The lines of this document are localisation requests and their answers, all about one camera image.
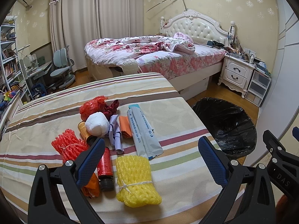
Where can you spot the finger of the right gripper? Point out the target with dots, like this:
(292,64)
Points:
(282,167)
(295,133)

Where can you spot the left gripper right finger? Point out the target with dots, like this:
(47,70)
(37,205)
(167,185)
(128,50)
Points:
(246,195)

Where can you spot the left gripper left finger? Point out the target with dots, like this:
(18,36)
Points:
(45,203)

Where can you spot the red foam net bundle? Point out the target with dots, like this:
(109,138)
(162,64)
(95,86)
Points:
(69,146)

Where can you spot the red bottle black cap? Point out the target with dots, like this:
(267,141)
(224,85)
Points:
(105,172)

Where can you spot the gold bottle black cap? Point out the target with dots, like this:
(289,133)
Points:
(90,139)

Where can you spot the yellow foam net bundle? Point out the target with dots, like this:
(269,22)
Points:
(134,179)

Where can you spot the white paper ball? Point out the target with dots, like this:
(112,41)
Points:
(97,124)

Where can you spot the orange paper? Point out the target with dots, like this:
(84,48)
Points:
(125,127)

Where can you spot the red plastic bag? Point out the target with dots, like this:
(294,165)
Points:
(90,107)

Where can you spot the dark red wrapper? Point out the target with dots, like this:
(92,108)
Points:
(110,110)

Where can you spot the grey toothpaste box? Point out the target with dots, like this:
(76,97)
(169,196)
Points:
(145,141)

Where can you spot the orange wrapper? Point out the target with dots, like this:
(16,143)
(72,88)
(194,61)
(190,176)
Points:
(92,189)

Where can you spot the teal white toothpaste tube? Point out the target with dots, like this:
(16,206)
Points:
(134,106)

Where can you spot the black lined trash bin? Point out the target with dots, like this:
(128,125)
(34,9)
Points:
(229,124)

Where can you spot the plastic drawer unit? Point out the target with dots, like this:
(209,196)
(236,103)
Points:
(257,88)

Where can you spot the white nightstand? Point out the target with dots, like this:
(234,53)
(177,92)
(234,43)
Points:
(236,74)

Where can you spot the study desk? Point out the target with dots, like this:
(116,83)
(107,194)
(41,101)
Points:
(36,74)

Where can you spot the white bookshelf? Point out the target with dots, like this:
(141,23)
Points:
(11,67)

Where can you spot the white tufted bed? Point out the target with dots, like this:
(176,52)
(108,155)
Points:
(189,74)

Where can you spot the grey desk chair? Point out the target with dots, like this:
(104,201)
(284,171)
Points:
(63,70)

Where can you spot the floral quilt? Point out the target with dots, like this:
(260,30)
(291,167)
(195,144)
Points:
(109,52)

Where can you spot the beige curtains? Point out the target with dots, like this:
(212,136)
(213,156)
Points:
(74,23)

